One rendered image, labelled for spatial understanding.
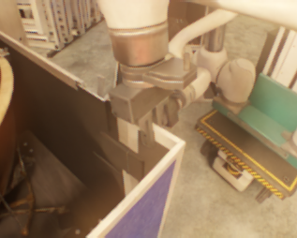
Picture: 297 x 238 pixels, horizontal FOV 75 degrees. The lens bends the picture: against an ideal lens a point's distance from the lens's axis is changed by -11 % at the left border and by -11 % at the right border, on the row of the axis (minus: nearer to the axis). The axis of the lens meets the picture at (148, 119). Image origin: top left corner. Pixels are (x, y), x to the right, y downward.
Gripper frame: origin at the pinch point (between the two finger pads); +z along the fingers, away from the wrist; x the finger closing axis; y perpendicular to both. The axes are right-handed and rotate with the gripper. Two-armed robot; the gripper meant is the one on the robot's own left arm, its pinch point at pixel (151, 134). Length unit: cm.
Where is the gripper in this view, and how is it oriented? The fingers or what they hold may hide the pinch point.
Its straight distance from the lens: 45.1
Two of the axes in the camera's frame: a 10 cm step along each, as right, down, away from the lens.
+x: -6.3, 5.3, -5.6
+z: 1.0, 7.8, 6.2
